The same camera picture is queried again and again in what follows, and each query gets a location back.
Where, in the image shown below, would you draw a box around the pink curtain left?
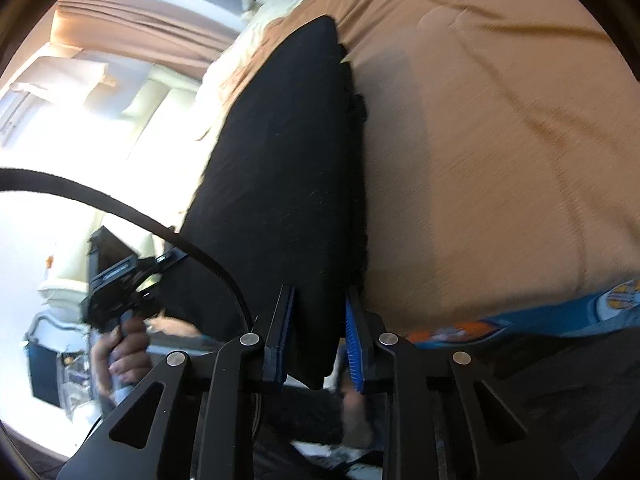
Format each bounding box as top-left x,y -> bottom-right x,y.
51,0 -> 238,79

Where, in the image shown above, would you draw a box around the person left hand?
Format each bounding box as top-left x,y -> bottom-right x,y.
91,318 -> 152,398

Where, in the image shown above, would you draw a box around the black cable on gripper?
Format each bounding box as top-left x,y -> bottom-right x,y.
0,168 -> 256,334

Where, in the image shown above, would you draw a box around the white padded headboard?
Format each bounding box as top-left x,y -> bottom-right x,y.
1,51 -> 200,167

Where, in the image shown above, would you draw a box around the black pants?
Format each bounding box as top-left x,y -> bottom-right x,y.
181,16 -> 367,389

